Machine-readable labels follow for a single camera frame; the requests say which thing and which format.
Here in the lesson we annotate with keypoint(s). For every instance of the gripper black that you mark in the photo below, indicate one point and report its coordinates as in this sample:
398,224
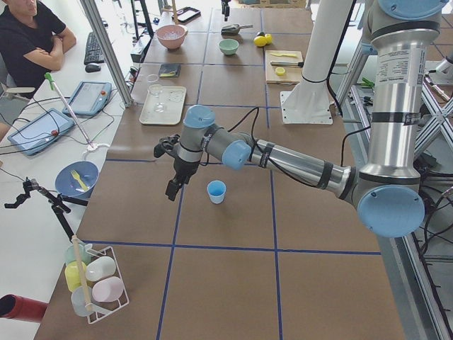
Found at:
224,6
184,168

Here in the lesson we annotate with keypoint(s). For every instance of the green bowl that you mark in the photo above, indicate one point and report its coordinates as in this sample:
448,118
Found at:
228,46

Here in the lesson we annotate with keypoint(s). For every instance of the light blue plastic cup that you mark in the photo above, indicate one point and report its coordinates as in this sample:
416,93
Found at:
216,191

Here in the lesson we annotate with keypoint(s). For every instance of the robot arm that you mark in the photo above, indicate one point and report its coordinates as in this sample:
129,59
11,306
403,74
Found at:
381,183

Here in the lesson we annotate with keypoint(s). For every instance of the pink bowl with ice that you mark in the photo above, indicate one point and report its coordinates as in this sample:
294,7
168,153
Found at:
171,36

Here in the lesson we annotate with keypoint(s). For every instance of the dark blue bowl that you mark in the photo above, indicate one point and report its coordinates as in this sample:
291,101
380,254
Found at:
67,186

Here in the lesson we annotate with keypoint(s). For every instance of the metal scoop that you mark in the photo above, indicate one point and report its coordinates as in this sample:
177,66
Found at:
234,29

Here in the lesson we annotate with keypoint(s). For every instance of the whole yellow lemon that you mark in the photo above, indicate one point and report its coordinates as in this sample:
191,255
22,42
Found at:
260,41

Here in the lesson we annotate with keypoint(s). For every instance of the wooden cutting board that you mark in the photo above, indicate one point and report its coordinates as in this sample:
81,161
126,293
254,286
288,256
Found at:
293,74

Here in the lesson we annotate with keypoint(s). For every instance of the lemon half slice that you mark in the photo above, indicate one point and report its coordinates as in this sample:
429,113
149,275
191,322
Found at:
280,71

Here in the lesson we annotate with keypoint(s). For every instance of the yellow plastic knife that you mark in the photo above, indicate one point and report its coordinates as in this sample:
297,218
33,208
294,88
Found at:
284,54

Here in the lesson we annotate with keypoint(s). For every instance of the cream bear tray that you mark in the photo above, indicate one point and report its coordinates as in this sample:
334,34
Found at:
174,98

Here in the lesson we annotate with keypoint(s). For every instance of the grey folded cloth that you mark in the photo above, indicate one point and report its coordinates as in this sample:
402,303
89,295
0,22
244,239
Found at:
169,70

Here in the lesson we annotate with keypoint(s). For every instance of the white stand with rod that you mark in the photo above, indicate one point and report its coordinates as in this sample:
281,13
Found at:
91,145

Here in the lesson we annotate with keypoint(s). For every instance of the yellow plastic fork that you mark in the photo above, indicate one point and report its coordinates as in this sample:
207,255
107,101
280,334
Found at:
77,177

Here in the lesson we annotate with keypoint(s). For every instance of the clear wine glass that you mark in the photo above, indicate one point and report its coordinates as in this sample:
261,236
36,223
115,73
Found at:
155,102

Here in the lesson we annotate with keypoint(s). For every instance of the white cup in rack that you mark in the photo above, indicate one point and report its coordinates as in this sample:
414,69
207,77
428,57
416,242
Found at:
101,268

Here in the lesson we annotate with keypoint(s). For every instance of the pink cup in rack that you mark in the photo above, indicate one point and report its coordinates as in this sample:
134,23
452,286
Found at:
108,289

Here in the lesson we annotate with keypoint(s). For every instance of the blue teach pendant far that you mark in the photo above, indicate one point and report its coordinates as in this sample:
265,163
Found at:
90,97

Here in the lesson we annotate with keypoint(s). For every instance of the blue teach pendant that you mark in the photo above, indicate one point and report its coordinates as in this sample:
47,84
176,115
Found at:
41,132
90,97

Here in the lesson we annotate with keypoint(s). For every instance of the green cup in rack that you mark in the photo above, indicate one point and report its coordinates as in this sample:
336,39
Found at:
69,255

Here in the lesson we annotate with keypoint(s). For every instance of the yellow cup in rack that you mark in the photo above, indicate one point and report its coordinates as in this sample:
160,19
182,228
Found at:
71,274

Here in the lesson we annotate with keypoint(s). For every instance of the black keyboard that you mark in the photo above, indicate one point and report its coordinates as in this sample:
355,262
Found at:
93,51

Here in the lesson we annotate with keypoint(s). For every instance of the clear cup in rack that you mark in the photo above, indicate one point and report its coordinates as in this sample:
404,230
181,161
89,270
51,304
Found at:
78,303

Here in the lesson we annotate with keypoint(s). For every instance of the blue teach pendant near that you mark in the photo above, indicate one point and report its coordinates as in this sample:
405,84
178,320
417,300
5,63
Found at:
41,132

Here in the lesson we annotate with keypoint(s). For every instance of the black computer mouse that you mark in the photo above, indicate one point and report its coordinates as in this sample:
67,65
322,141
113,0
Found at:
92,67

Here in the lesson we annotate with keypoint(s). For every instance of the seated person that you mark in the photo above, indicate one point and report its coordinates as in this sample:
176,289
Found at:
33,42

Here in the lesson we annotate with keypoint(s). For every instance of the red cylinder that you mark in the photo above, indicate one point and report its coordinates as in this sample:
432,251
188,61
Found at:
22,308

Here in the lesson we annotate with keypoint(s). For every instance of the steel knife handle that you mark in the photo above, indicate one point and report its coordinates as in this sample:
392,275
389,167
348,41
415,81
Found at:
287,64

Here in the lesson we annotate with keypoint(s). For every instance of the white wire cup rack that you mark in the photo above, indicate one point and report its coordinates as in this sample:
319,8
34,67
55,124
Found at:
101,310

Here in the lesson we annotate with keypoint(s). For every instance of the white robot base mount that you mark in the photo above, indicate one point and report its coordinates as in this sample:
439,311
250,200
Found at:
308,102

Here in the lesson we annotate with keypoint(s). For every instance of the aluminium frame post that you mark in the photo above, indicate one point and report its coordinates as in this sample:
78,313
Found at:
94,18

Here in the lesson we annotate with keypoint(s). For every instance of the wooden rack handle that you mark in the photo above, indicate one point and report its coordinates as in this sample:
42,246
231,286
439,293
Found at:
84,285

